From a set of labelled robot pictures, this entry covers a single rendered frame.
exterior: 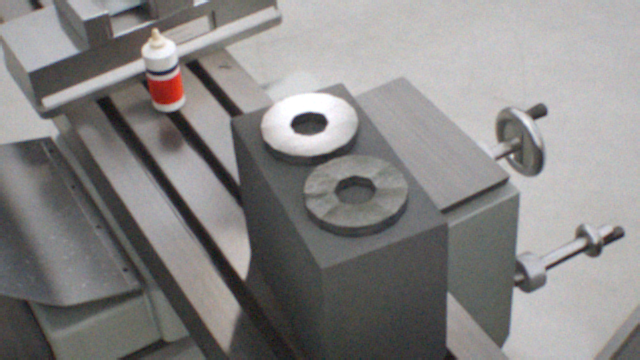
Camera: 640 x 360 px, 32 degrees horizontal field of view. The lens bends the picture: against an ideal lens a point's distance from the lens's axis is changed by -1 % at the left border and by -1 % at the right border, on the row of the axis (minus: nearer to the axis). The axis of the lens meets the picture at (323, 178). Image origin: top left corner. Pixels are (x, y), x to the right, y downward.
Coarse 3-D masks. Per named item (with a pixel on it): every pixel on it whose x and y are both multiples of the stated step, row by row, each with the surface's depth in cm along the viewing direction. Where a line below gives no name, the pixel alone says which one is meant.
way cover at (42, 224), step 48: (0, 144) 145; (48, 144) 147; (0, 192) 137; (48, 192) 139; (0, 240) 127; (48, 240) 132; (96, 240) 133; (0, 288) 118; (48, 288) 124; (96, 288) 126; (144, 288) 128
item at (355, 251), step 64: (256, 128) 106; (320, 128) 106; (256, 192) 107; (320, 192) 97; (384, 192) 97; (256, 256) 117; (320, 256) 94; (384, 256) 95; (448, 256) 99; (320, 320) 99; (384, 320) 100
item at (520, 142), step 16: (512, 112) 173; (528, 112) 172; (544, 112) 173; (496, 128) 178; (512, 128) 175; (528, 128) 170; (480, 144) 171; (496, 144) 174; (512, 144) 174; (528, 144) 173; (544, 144) 171; (496, 160) 173; (512, 160) 178; (528, 160) 175; (544, 160) 171; (528, 176) 176
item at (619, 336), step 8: (632, 312) 182; (624, 320) 181; (632, 320) 181; (624, 328) 180; (632, 328) 180; (616, 336) 179; (624, 336) 179; (608, 344) 178; (616, 344) 178; (600, 352) 177; (608, 352) 177
